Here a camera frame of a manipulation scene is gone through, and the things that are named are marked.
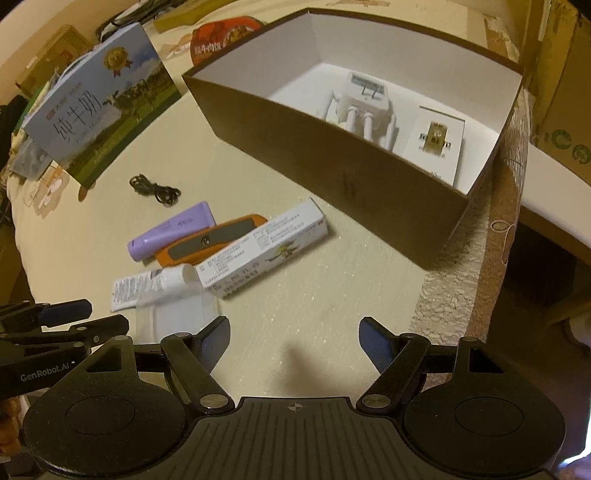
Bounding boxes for red instant rice package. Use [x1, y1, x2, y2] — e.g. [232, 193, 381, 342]
[188, 16, 264, 70]

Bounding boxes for blue milk carton box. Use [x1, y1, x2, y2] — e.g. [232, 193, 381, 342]
[22, 22, 182, 189]

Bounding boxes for olive flat box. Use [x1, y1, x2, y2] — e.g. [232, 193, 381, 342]
[154, 0, 218, 33]

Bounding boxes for orange grey handheld device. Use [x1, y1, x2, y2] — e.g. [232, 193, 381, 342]
[154, 213, 269, 267]

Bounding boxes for clear plastic case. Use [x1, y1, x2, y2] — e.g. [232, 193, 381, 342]
[131, 288, 220, 354]

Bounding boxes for white tube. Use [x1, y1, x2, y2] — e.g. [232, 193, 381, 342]
[110, 264, 200, 311]

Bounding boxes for brown cardboard box white inside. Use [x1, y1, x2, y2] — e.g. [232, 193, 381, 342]
[182, 7, 526, 273]

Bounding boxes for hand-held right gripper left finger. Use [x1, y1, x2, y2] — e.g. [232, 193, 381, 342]
[81, 316, 234, 410]

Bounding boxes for cream printed bedspread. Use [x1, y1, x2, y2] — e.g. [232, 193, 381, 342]
[9, 0, 527, 370]

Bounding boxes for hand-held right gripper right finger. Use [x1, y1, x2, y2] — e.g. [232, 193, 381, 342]
[358, 316, 509, 411]

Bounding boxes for large printed cardboard carton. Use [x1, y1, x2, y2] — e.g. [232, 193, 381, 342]
[522, 0, 591, 167]

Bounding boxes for black cable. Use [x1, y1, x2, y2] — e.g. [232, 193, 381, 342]
[128, 174, 182, 206]

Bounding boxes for purple tube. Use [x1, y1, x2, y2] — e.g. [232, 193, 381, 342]
[127, 201, 218, 263]

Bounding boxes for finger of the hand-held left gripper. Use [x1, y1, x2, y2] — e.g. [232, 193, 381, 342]
[0, 314, 130, 356]
[0, 298, 93, 331]

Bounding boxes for black strap bag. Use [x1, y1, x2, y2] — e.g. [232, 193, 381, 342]
[95, 0, 160, 44]

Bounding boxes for long white printed box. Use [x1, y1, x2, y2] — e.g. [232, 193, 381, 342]
[194, 198, 329, 300]

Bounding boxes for white box with gold window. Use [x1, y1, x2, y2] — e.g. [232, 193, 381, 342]
[398, 105, 466, 190]

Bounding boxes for person's left hand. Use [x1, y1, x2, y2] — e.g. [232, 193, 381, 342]
[0, 397, 22, 458]

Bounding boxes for white plug adapter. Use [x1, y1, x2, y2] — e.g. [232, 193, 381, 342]
[316, 70, 400, 151]

